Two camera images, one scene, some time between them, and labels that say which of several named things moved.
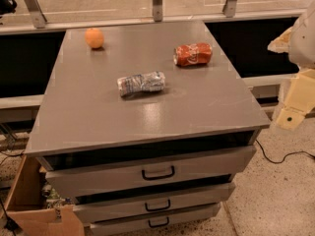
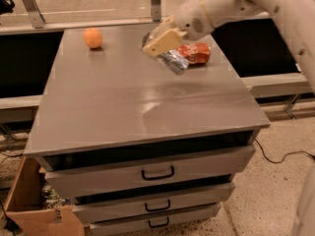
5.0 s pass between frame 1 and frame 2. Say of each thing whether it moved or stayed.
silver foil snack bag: moved
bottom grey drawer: stayed
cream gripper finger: moved
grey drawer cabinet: stayed
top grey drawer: stayed
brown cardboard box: stayed
